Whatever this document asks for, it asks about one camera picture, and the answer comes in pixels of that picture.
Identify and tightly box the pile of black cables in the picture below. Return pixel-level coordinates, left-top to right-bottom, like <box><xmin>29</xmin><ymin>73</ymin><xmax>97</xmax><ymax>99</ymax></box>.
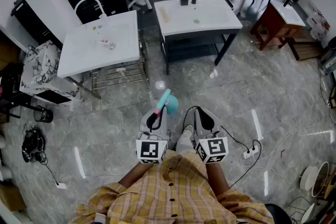
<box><xmin>20</xmin><ymin>126</ymin><xmax>47</xmax><ymax>164</ymax></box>

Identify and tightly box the clear bottle with red label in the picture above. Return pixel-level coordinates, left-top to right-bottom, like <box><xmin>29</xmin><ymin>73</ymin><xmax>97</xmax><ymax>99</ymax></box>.
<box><xmin>98</xmin><ymin>38</ymin><xmax>117</xmax><ymax>50</ymax></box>

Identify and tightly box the round wooden rim mirror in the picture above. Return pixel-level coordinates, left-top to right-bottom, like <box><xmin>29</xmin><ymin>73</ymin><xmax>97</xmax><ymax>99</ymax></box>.
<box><xmin>311</xmin><ymin>161</ymin><xmax>331</xmax><ymax>198</ymax></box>

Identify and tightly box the black side desk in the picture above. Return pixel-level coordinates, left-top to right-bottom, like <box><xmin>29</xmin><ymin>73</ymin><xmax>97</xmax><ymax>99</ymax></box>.
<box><xmin>0</xmin><ymin>62</ymin><xmax>35</xmax><ymax>119</ymax></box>

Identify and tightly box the cardboard box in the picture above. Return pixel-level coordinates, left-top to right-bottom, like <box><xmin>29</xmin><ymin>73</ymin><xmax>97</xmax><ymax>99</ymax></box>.
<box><xmin>0</xmin><ymin>183</ymin><xmax>27</xmax><ymax>212</ymax></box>

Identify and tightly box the person's white shoe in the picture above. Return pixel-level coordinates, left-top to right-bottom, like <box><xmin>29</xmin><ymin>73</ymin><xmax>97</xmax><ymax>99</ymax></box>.
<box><xmin>182</xmin><ymin>124</ymin><xmax>195</xmax><ymax>137</ymax></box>

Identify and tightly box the white sink on steel frame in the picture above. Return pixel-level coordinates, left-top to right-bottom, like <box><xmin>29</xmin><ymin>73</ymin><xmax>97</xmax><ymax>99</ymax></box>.
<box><xmin>57</xmin><ymin>9</ymin><xmax>151</xmax><ymax>100</ymax></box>

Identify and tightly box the person's right forearm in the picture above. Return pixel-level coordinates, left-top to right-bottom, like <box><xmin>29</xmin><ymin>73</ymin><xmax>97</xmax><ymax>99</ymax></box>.
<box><xmin>204</xmin><ymin>162</ymin><xmax>231</xmax><ymax>197</ymax></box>

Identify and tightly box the black round stool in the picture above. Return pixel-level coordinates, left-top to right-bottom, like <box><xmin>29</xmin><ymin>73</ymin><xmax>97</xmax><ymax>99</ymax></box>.
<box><xmin>264</xmin><ymin>202</ymin><xmax>292</xmax><ymax>224</ymax></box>

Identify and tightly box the wooden crate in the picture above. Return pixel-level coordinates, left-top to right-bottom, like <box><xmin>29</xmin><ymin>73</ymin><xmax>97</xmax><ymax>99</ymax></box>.
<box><xmin>287</xmin><ymin>36</ymin><xmax>324</xmax><ymax>62</ymax></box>

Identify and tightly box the brown wooden side table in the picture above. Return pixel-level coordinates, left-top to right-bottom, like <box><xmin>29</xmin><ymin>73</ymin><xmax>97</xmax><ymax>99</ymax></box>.
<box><xmin>250</xmin><ymin>0</ymin><xmax>307</xmax><ymax>51</ymax></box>

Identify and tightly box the person's left forearm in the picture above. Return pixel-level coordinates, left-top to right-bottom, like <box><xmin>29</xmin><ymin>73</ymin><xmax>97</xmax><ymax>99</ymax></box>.
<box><xmin>118</xmin><ymin>162</ymin><xmax>156</xmax><ymax>189</ymax></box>

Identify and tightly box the white basin table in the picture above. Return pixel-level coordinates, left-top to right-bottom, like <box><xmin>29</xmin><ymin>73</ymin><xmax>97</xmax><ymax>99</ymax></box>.
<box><xmin>153</xmin><ymin>0</ymin><xmax>244</xmax><ymax>76</ymax></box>

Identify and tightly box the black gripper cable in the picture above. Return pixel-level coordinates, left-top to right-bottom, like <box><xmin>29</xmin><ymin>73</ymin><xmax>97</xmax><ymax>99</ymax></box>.
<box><xmin>219</xmin><ymin>124</ymin><xmax>263</xmax><ymax>189</ymax></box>

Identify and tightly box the low black cabinet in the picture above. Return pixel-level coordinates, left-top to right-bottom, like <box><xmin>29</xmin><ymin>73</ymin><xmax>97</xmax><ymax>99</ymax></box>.
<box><xmin>10</xmin><ymin>0</ymin><xmax>63</xmax><ymax>47</ymax></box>

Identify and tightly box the white power strip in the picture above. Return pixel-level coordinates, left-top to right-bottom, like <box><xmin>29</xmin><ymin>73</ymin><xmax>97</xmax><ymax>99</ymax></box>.
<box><xmin>242</xmin><ymin>145</ymin><xmax>259</xmax><ymax>159</ymax></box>

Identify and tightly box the marble pattern cabinet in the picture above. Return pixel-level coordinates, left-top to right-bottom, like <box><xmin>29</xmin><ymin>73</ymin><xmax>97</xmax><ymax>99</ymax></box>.
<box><xmin>19</xmin><ymin>39</ymin><xmax>84</xmax><ymax>108</ymax></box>

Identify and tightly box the round white disc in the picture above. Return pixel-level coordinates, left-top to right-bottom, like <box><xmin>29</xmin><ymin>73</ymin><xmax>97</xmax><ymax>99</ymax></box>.
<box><xmin>299</xmin><ymin>165</ymin><xmax>319</xmax><ymax>191</ymax></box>

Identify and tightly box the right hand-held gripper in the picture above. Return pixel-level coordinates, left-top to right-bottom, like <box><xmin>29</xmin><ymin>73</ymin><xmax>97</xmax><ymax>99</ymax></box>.
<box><xmin>193</xmin><ymin>106</ymin><xmax>229</xmax><ymax>165</ymax></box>

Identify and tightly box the yellow plaid shirt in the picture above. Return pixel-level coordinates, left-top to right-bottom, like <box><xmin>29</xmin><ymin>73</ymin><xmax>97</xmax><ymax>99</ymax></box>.
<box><xmin>69</xmin><ymin>150</ymin><xmax>276</xmax><ymax>224</ymax></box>

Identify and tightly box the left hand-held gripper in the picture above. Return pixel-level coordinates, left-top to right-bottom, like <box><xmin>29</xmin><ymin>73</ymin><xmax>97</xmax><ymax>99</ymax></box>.
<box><xmin>135</xmin><ymin>105</ymin><xmax>171</xmax><ymax>165</ymax></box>

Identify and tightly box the black wire mesh bin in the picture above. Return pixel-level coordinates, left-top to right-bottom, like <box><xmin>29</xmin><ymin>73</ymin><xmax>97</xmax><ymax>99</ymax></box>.
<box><xmin>33</xmin><ymin>105</ymin><xmax>54</xmax><ymax>123</ymax></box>

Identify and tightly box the person's light trouser leg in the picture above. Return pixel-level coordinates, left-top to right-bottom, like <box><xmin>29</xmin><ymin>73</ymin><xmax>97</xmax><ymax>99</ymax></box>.
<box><xmin>174</xmin><ymin>131</ymin><xmax>197</xmax><ymax>156</ymax></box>

